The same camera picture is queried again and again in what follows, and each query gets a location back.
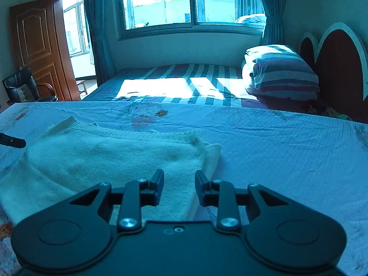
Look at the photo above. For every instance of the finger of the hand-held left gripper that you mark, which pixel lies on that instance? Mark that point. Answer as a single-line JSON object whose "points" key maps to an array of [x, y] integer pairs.
{"points": [[13, 141]]}

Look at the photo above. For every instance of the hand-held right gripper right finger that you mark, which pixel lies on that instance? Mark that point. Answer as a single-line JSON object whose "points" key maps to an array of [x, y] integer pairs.
{"points": [[200, 182]]}

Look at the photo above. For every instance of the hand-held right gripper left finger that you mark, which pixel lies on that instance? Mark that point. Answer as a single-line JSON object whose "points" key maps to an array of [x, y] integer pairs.
{"points": [[159, 182]]}

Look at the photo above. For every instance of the cream knit sweater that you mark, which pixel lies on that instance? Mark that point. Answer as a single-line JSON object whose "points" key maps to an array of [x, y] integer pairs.
{"points": [[100, 161]]}

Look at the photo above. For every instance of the black leather armchair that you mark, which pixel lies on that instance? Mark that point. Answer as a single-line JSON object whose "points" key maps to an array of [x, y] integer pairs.
{"points": [[23, 87]]}

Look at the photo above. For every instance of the floral bed sheet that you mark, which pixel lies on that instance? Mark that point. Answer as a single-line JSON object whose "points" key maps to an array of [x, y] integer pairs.
{"points": [[273, 155]]}

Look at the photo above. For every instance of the small wooden stool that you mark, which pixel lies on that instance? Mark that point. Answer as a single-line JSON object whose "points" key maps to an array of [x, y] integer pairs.
{"points": [[82, 85]]}

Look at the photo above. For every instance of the brown wooden door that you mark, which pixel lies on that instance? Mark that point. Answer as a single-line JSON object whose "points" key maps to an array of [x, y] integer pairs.
{"points": [[37, 49]]}

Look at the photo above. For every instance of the bed with striped sheet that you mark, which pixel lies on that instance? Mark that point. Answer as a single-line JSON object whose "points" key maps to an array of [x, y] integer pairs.
{"points": [[172, 83]]}

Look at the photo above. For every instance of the white pillow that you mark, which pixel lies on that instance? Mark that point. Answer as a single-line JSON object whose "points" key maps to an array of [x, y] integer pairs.
{"points": [[248, 74]]}

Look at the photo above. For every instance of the blue curtain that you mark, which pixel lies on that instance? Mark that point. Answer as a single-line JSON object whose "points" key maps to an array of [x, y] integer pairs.
{"points": [[273, 11], [99, 34]]}

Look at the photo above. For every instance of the striped folded quilt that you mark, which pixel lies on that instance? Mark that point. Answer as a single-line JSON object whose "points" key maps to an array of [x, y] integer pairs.
{"points": [[283, 72]]}

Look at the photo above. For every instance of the green patterned cloth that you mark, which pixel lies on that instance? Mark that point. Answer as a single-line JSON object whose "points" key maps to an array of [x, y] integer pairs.
{"points": [[330, 112]]}

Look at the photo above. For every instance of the blue quilt on windowsill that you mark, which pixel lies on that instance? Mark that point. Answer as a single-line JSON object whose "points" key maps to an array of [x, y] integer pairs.
{"points": [[251, 19]]}

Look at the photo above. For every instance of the red scalloped headboard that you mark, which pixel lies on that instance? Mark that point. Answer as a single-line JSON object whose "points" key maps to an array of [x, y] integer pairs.
{"points": [[339, 69]]}

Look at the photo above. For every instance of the large window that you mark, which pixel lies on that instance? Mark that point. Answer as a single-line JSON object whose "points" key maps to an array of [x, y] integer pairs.
{"points": [[184, 3]]}

